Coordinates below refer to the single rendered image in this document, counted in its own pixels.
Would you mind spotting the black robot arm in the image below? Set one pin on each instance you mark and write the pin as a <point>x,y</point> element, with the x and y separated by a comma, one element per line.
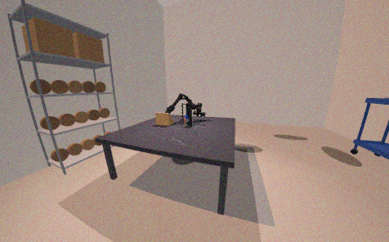
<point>183,97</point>

